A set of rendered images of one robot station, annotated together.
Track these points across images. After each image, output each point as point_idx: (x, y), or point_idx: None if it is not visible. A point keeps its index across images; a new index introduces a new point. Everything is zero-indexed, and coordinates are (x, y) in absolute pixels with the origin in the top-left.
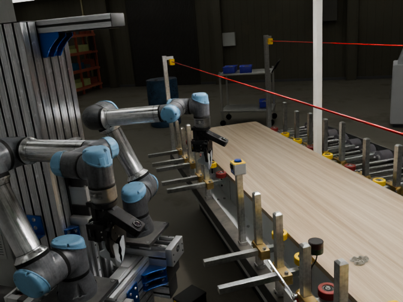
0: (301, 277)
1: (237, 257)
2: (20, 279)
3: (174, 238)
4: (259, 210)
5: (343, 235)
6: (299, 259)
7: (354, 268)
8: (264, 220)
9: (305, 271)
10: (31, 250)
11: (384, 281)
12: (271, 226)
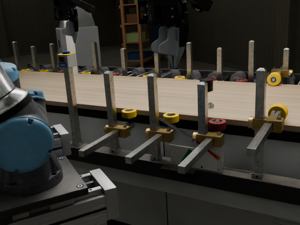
0: (201, 116)
1: (106, 141)
2: (11, 138)
3: (55, 127)
4: (113, 89)
5: (176, 100)
6: (198, 99)
7: (212, 110)
8: (80, 123)
9: (206, 107)
10: (13, 88)
11: (239, 109)
12: (94, 123)
